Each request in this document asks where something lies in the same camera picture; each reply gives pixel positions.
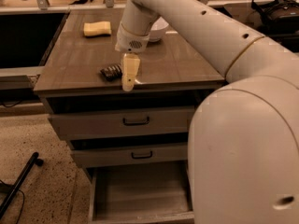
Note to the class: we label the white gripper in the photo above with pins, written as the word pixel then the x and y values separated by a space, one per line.
pixel 131 42

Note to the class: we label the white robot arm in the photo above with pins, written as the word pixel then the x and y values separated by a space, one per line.
pixel 243 160

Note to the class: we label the grey wooden drawer cabinet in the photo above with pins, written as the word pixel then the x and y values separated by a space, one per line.
pixel 171 74

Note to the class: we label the open bottom drawer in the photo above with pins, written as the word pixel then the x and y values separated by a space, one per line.
pixel 148 193

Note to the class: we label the white bowl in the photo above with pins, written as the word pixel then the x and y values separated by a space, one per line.
pixel 158 29

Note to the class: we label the yellow sponge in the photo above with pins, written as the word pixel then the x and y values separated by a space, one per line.
pixel 97 28

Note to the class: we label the black stand leg left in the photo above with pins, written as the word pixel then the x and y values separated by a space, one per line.
pixel 15 187

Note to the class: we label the black headset on table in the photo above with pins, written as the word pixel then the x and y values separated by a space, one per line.
pixel 279 15

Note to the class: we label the top drawer with handle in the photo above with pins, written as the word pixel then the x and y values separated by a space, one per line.
pixel 122 123

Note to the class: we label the drawer with handle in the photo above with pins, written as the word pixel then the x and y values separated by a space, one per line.
pixel 115 156
pixel 122 123

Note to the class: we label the middle drawer with handle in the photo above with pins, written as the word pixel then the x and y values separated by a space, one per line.
pixel 115 156

